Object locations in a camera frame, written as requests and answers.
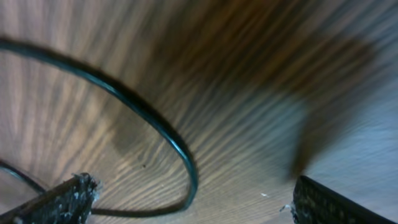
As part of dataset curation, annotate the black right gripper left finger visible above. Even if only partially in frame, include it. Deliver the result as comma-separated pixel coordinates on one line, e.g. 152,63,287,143
1,173,100,224

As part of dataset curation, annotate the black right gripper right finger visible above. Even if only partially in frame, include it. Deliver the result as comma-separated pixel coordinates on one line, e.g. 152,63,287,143
292,175,395,224

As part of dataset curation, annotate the long black usb cable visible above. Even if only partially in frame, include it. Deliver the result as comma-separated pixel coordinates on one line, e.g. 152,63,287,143
0,37,200,218

